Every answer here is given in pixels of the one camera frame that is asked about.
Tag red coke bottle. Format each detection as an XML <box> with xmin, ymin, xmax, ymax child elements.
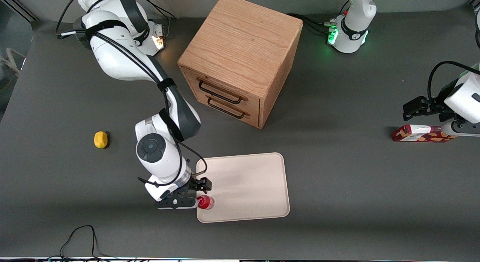
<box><xmin>197</xmin><ymin>195</ymin><xmax>215</xmax><ymax>210</ymax></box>

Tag black left base cables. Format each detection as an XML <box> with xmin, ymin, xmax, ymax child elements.
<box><xmin>286</xmin><ymin>0</ymin><xmax>352</xmax><ymax>36</ymax></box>

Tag red snack box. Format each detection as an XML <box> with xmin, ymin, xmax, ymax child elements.
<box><xmin>391</xmin><ymin>124</ymin><xmax>459</xmax><ymax>143</ymax></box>

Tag beige plastic tray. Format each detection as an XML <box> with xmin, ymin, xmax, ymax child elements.
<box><xmin>196</xmin><ymin>152</ymin><xmax>291</xmax><ymax>223</ymax></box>

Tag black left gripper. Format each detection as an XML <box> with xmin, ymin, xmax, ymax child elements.
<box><xmin>403</xmin><ymin>80</ymin><xmax>461</xmax><ymax>123</ymax></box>

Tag yellow lemon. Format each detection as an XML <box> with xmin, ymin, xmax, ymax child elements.
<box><xmin>94</xmin><ymin>131</ymin><xmax>109</xmax><ymax>149</ymax></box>

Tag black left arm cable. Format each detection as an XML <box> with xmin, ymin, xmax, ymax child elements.
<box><xmin>427</xmin><ymin>61</ymin><xmax>480</xmax><ymax>102</ymax></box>

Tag black right base cables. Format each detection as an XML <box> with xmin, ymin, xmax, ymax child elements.
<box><xmin>142</xmin><ymin>0</ymin><xmax>180</xmax><ymax>38</ymax></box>

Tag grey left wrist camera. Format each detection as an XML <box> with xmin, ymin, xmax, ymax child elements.
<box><xmin>441</xmin><ymin>119</ymin><xmax>480</xmax><ymax>137</ymax></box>

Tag thin black table cable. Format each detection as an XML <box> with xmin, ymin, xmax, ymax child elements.
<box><xmin>45</xmin><ymin>225</ymin><xmax>128</xmax><ymax>262</ymax></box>

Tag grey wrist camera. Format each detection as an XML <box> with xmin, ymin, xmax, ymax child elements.
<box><xmin>441</xmin><ymin>119</ymin><xmax>480</xmax><ymax>137</ymax></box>
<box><xmin>155</xmin><ymin>196</ymin><xmax>199</xmax><ymax>210</ymax></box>

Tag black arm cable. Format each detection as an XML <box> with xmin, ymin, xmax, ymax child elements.
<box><xmin>427</xmin><ymin>61</ymin><xmax>480</xmax><ymax>102</ymax></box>
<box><xmin>55</xmin><ymin>0</ymin><xmax>208</xmax><ymax>187</ymax></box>

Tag aluminium frame rail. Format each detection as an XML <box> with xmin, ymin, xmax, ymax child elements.
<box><xmin>0</xmin><ymin>0</ymin><xmax>39</xmax><ymax>23</ymax></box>

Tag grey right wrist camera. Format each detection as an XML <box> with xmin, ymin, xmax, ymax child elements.
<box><xmin>155</xmin><ymin>196</ymin><xmax>199</xmax><ymax>210</ymax></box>

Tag wooden drawer cabinet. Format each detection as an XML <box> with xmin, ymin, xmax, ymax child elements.
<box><xmin>177</xmin><ymin>0</ymin><xmax>304</xmax><ymax>129</ymax></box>

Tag black base cables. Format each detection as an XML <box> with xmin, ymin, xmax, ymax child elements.
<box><xmin>286</xmin><ymin>0</ymin><xmax>352</xmax><ymax>36</ymax></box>
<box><xmin>142</xmin><ymin>0</ymin><xmax>180</xmax><ymax>38</ymax></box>

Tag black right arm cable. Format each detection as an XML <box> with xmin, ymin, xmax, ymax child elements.
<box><xmin>55</xmin><ymin>0</ymin><xmax>208</xmax><ymax>187</ymax></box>

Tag black wire drawer handle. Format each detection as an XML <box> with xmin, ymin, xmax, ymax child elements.
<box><xmin>207</xmin><ymin>96</ymin><xmax>247</xmax><ymax>119</ymax></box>
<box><xmin>198</xmin><ymin>80</ymin><xmax>244</xmax><ymax>105</ymax></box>

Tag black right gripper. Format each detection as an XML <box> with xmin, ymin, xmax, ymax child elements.
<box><xmin>176</xmin><ymin>175</ymin><xmax>213</xmax><ymax>200</ymax></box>

